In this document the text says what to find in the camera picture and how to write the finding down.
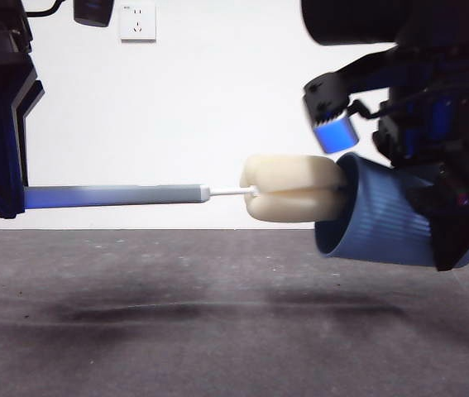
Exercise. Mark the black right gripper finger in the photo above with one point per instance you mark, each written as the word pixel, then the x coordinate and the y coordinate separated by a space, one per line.
pixel 461 215

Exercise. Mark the blue ribbed plastic cup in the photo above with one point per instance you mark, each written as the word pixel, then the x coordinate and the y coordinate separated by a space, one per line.
pixel 383 223

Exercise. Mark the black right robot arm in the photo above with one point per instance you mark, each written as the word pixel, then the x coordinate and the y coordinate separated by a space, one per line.
pixel 362 20

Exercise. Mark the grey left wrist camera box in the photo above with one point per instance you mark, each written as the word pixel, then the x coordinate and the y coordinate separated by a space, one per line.
pixel 92 12

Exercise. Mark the white wall socket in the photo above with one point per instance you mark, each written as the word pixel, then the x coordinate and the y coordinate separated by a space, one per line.
pixel 138 25

